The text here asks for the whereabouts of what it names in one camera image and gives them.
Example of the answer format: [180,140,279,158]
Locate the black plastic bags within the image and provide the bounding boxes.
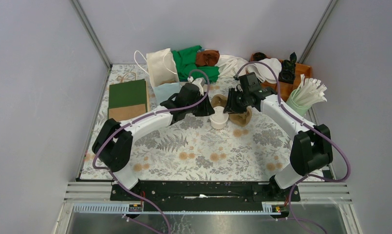
[279,52,297,84]

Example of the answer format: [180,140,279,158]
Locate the brown cloth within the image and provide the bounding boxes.
[195,50,220,67]

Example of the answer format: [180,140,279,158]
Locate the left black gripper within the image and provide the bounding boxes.
[186,92,215,117]

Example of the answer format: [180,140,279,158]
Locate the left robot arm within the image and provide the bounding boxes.
[92,77,214,200]

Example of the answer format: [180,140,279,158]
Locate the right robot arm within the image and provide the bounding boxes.
[224,73,333,201]

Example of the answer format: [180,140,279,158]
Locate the light blue paper bag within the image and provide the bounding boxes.
[134,48,181,105]

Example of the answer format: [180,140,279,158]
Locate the wooden compartment tray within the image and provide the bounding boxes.
[249,52,313,101]

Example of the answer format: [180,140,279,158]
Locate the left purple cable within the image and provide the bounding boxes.
[92,69,211,234]

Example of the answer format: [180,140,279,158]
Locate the purple cable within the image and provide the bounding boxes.
[234,61,352,233]
[92,69,211,234]

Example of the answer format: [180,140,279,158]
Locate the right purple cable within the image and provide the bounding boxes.
[234,61,352,233]

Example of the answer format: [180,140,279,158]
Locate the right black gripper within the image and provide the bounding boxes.
[223,88,249,115]

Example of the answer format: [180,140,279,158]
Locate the white wrapped straws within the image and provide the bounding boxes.
[292,74,327,107]

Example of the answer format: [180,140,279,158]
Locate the green paper bag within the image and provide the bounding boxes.
[108,79,149,122]

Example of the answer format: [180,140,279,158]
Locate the white plastic cup lid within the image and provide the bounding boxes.
[211,106,228,124]

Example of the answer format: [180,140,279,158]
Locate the white paper coffee cup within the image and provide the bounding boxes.
[209,116,228,130]

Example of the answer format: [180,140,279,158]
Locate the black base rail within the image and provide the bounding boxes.
[110,180,300,213]

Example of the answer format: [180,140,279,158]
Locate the green cloth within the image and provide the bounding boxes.
[172,45,219,83]

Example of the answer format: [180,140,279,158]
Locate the green straw holder cup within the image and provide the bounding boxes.
[286,89,311,117]

